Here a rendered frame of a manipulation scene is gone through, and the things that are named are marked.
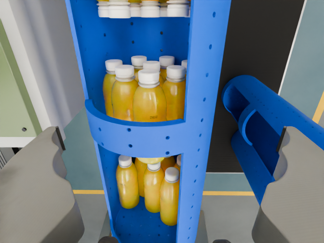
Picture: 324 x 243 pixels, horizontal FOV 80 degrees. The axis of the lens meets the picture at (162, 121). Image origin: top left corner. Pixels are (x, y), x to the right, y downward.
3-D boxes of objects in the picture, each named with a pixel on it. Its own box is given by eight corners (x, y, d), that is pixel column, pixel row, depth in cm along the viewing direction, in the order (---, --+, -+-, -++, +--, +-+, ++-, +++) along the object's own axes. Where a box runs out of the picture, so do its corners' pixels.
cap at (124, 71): (132, 70, 43) (131, 61, 42) (136, 74, 40) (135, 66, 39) (114, 72, 42) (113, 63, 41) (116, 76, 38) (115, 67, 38)
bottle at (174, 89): (180, 158, 45) (185, 79, 36) (154, 149, 48) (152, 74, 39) (191, 142, 51) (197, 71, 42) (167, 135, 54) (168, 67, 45)
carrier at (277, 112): (253, 66, 132) (214, 87, 140) (369, 139, 56) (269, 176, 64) (266, 100, 144) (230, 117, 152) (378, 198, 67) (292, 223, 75)
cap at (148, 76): (137, 76, 38) (136, 67, 37) (156, 75, 39) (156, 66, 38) (140, 82, 34) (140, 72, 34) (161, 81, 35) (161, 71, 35)
